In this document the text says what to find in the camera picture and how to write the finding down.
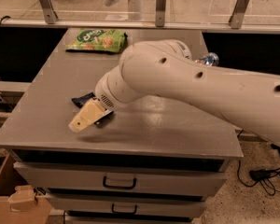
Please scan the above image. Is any dark blue rxbar wrapper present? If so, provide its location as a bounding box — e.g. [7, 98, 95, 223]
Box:
[72, 92, 113, 124]

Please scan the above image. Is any grey drawer cabinet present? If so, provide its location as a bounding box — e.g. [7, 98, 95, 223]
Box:
[0, 29, 243, 224]

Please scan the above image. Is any blue silver drink can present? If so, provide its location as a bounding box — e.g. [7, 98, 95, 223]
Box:
[196, 52, 219, 66]

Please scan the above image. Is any left metal bracket post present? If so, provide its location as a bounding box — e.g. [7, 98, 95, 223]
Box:
[39, 0, 58, 24]

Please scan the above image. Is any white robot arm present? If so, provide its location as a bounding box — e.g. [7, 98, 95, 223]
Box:
[69, 40, 280, 146]

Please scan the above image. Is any green rice chip bag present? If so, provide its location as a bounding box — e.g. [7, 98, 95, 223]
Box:
[65, 29, 128, 53]

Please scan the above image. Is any brown cardboard box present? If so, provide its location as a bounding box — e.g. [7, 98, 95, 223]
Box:
[0, 155, 51, 224]

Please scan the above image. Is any middle metal bracket post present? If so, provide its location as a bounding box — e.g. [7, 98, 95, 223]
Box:
[155, 0, 167, 27]

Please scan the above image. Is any metal bracket post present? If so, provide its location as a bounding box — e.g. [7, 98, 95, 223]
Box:
[229, 0, 250, 29]
[155, 0, 167, 27]
[39, 0, 58, 24]

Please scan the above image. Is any right metal bracket post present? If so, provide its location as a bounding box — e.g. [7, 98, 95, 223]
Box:
[229, 0, 250, 29]

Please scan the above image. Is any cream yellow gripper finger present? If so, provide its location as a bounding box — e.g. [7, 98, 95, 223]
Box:
[68, 99, 105, 133]

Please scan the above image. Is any black power adapter with cable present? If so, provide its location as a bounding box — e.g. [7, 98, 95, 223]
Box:
[236, 161, 280, 196]

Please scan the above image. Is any top drawer with black handle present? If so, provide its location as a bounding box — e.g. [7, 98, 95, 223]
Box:
[14, 161, 226, 198]

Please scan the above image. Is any drawer with black handle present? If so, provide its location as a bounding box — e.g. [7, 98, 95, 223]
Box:
[14, 161, 226, 198]
[46, 193, 206, 218]

